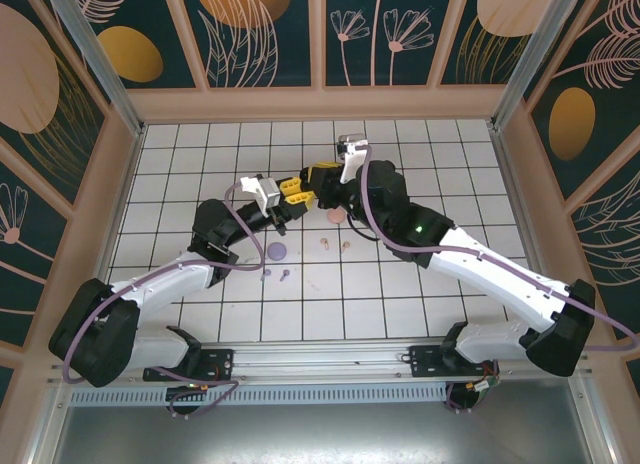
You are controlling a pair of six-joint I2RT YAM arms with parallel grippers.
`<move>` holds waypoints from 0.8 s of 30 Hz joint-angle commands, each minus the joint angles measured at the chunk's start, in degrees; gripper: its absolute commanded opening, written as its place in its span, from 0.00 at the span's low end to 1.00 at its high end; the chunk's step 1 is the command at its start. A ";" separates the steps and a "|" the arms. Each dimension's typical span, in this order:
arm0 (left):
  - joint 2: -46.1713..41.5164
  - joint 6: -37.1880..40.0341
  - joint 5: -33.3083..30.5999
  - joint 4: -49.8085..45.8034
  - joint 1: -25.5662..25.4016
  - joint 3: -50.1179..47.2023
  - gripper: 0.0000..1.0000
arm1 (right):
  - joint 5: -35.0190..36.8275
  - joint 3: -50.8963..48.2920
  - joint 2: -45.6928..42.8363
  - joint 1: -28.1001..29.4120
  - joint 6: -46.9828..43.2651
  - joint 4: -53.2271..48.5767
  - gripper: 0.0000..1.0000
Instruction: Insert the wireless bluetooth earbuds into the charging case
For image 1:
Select dark panel pink flowers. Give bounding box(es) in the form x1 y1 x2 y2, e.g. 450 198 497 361
324 0 442 89

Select dark panel orange circle leaves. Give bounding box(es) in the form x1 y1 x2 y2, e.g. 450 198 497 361
179 0 321 89

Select dark panel orange oval feather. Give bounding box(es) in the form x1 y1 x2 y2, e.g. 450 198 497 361
524 0 640 201
74 0 197 90

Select dark panel flower outline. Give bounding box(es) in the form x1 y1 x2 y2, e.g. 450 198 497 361
0 156 69 348
569 151 640 343

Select dark panel pink circle leaves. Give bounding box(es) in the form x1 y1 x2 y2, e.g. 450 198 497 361
0 0 109 208
438 0 551 86

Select grey metal sheet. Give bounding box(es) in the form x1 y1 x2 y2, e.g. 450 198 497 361
29 402 616 464

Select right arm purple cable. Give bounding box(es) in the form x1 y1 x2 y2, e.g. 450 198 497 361
362 143 640 358

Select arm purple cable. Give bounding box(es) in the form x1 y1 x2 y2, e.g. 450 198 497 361
362 143 640 358
62 182 269 420

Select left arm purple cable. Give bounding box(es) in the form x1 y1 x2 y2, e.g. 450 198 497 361
62 182 269 420

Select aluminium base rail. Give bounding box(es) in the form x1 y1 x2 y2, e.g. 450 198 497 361
47 341 594 385

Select grey slotted cable duct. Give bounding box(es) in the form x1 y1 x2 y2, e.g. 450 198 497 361
67 386 451 406

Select aluminium corner post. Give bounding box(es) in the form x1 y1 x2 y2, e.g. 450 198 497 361
489 0 594 130
39 0 146 138

